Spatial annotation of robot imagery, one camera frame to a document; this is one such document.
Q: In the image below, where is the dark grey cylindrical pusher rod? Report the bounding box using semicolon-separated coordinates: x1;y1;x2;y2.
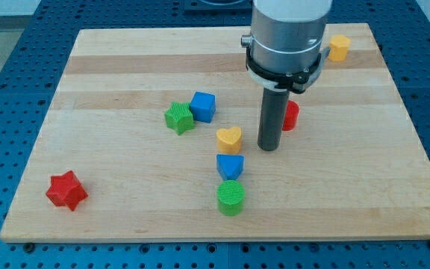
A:
258;88;290;151

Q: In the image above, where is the black white tool mount clamp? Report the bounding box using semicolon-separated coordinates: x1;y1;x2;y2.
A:
246;47;331;94

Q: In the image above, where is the red cylinder block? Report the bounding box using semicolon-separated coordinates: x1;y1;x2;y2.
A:
282;100;300;131

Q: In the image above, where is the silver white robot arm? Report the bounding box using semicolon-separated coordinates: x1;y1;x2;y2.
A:
240;0;332;151

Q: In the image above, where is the yellow hexagon block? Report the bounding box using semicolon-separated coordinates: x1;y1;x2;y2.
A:
328;34;351;61

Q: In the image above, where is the yellow heart block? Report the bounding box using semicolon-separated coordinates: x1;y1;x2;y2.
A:
216;126;243;155

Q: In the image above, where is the blue cube block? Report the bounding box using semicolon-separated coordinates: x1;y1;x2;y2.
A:
190;91;216;123

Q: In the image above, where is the blue triangle block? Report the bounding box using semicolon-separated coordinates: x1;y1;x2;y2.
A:
216;154;245;181

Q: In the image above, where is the green star block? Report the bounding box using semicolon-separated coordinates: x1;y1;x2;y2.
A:
164;102;194;135

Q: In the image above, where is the green cylinder block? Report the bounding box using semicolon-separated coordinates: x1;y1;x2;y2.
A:
216;180;245;216

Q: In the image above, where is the wooden board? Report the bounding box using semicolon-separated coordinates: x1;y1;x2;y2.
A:
0;23;430;243

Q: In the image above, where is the red star block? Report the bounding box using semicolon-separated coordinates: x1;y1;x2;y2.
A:
46;170;88;211

